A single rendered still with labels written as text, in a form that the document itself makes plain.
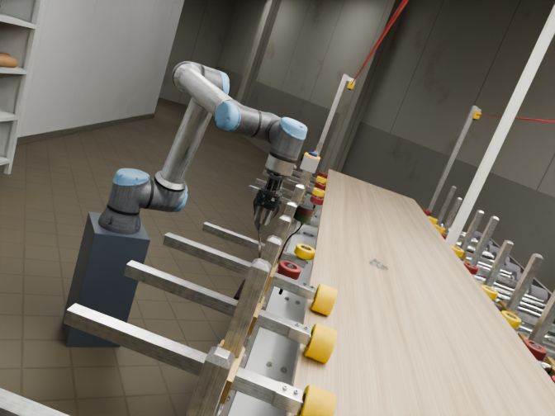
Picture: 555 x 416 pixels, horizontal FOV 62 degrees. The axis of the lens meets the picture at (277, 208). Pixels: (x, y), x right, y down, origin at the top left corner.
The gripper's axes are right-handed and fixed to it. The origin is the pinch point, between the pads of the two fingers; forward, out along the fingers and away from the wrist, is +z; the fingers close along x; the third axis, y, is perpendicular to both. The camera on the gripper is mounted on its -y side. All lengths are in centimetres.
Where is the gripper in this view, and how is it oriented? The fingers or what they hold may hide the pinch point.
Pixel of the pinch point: (259, 226)
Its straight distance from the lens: 156.7
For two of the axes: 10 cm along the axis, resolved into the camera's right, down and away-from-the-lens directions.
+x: 9.4, 3.5, -0.5
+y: -1.3, 2.2, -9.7
